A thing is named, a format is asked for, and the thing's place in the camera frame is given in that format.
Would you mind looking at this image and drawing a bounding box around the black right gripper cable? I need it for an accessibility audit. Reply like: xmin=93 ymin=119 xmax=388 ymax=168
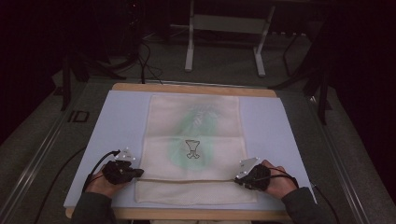
xmin=248 ymin=167 xmax=341 ymax=224

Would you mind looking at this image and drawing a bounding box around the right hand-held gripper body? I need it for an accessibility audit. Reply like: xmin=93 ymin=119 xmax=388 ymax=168
xmin=235 ymin=157 xmax=272 ymax=191

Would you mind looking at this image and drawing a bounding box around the black floor cable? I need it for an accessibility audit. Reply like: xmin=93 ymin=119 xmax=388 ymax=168
xmin=136 ymin=38 xmax=163 ymax=86

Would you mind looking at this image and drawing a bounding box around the black tripod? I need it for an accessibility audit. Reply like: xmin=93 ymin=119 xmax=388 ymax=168
xmin=60 ymin=50 xmax=127 ymax=112
xmin=270 ymin=29 xmax=333 ymax=126

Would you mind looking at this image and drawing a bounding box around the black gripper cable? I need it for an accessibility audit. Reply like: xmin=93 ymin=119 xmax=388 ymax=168
xmin=33 ymin=149 xmax=121 ymax=224
xmin=248 ymin=167 xmax=341 ymax=224

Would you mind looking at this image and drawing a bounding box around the pale blue table mat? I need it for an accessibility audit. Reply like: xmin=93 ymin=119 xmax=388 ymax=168
xmin=64 ymin=90 xmax=318 ymax=212

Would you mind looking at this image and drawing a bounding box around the white mesh cloth green print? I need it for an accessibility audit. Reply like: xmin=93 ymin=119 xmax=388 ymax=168
xmin=134 ymin=93 xmax=259 ymax=206

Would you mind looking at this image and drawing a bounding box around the metal floor rail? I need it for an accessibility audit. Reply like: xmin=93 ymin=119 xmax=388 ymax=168
xmin=0 ymin=110 xmax=76 ymax=224
xmin=309 ymin=96 xmax=372 ymax=224

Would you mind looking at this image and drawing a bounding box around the person's right hand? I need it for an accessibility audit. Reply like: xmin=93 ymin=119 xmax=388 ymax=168
xmin=261 ymin=160 xmax=299 ymax=200

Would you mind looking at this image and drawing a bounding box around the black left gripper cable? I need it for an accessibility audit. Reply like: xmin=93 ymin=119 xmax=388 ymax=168
xmin=33 ymin=149 xmax=121 ymax=224

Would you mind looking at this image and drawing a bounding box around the person's left hand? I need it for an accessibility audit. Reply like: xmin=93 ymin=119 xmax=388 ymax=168
xmin=84 ymin=164 xmax=132 ymax=199

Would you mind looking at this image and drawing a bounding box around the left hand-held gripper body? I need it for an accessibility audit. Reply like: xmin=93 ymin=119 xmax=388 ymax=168
xmin=102 ymin=147 xmax=138 ymax=186

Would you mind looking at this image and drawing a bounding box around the white metal stand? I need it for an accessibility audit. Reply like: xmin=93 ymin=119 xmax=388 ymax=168
xmin=184 ymin=0 xmax=277 ymax=78

